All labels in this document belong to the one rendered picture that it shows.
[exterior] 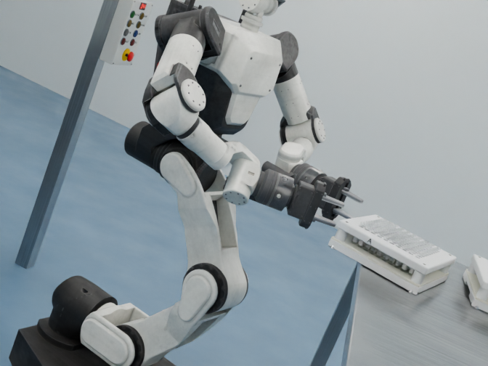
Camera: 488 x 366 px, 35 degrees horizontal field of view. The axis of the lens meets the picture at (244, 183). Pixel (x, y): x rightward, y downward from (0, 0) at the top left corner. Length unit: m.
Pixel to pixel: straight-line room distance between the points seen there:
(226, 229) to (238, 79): 0.45
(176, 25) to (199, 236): 0.60
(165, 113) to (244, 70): 0.36
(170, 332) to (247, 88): 0.73
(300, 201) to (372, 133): 3.72
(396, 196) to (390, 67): 0.90
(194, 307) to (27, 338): 0.60
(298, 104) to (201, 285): 0.64
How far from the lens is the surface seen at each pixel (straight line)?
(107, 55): 3.07
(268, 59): 2.17
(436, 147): 5.57
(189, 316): 2.20
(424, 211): 5.63
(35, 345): 2.51
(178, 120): 1.78
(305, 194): 1.92
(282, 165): 2.19
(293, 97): 2.40
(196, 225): 2.21
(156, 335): 2.34
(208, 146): 1.83
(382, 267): 1.89
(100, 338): 2.41
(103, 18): 3.08
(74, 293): 2.51
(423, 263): 1.87
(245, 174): 1.90
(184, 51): 1.88
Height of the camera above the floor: 1.41
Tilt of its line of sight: 14 degrees down
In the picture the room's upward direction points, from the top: 22 degrees clockwise
